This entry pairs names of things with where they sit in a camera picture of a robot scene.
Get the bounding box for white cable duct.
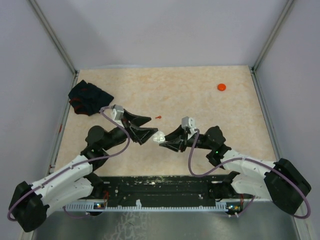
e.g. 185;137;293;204
65;199;240;213

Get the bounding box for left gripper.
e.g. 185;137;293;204
102;108;158;151

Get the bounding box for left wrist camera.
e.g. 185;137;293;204
111;104;125;121

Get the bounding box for orange earbud case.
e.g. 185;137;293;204
217;83;227;92

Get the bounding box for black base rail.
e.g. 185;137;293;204
74;174;251;208

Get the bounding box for white earbud charging case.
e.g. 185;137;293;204
152;131;166;144

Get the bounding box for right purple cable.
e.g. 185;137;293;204
187;128;312;220

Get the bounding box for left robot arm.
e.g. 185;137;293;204
7;105;158;233

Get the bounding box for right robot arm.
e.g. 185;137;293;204
152;126;312;219

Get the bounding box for black cloth pouch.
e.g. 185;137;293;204
68;80;114;116

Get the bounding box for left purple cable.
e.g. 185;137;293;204
6;106;131;222

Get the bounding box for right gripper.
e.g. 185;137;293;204
160;124;214;152

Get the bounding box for purple cable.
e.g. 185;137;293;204
6;106;131;222
187;128;312;220

